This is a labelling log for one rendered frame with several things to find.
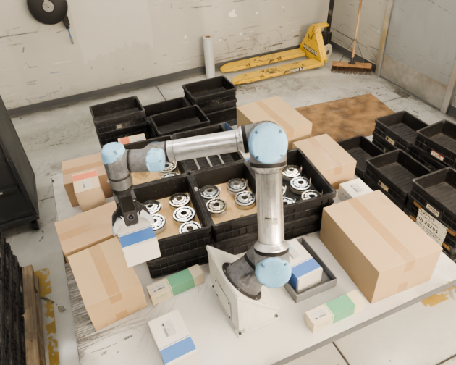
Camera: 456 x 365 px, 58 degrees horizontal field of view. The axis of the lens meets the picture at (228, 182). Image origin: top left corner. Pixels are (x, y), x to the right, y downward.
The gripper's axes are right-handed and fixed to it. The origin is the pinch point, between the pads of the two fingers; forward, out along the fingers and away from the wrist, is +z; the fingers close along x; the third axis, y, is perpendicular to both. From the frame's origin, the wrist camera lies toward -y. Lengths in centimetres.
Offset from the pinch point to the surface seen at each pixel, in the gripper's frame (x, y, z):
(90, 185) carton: 11, 61, 18
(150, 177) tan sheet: -19, 66, 28
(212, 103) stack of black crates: -99, 184, 60
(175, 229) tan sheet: -18.7, 22.2, 27.8
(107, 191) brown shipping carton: 5, 76, 36
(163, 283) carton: -5.9, 1.1, 34.9
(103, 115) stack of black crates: -12, 212, 61
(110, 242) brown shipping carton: 10.1, 24.3, 24.8
